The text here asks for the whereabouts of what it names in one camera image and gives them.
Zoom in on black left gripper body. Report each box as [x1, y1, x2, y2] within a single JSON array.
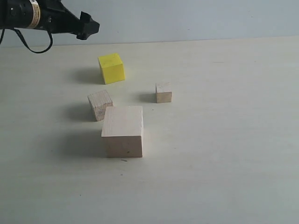
[[38, 0, 82, 34]]

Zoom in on yellow cube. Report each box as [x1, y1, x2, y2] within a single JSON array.
[[98, 53, 125, 84]]

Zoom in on medium wooden cube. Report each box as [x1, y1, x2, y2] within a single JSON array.
[[87, 90, 114, 121]]

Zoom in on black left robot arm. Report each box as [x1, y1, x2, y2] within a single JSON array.
[[0, 0, 100, 40]]

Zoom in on small wooden cube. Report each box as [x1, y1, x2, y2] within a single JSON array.
[[156, 82, 172, 103]]

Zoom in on large wooden cube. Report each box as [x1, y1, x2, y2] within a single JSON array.
[[101, 106, 143, 158]]

